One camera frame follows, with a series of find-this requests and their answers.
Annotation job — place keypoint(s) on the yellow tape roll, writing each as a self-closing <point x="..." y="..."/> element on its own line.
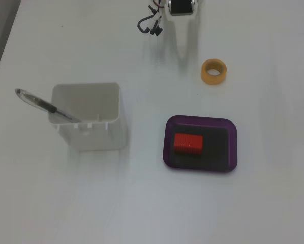
<point x="214" y="71"/>

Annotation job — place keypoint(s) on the red cube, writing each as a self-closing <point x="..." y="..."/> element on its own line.
<point x="188" y="143"/>

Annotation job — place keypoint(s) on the black clear ballpoint pen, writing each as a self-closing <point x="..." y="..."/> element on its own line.
<point x="44" y="104"/>

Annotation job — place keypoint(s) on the purple tray box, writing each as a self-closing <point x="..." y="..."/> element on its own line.
<point x="218" y="152"/>

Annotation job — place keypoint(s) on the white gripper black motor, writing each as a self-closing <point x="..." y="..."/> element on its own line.
<point x="180" y="19"/>

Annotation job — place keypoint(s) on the white square container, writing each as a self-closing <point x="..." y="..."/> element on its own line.
<point x="101" y="137"/>

